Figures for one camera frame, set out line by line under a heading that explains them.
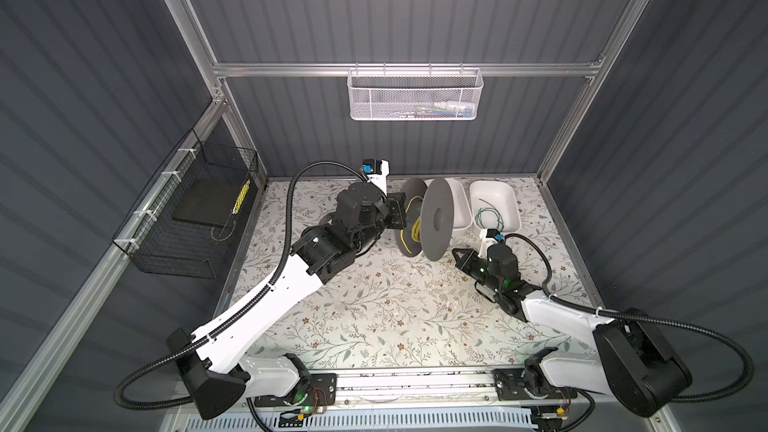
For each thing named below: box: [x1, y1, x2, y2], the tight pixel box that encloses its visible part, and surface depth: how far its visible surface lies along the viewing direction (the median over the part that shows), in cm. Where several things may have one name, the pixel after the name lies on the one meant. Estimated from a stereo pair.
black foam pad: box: [172, 178, 247, 227], surface depth 76 cm
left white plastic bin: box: [444, 177, 474, 231], surface depth 110 cm
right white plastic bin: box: [470, 180, 522, 233], surface depth 111 cm
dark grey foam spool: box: [394, 177, 455, 262], surface depth 69 cm
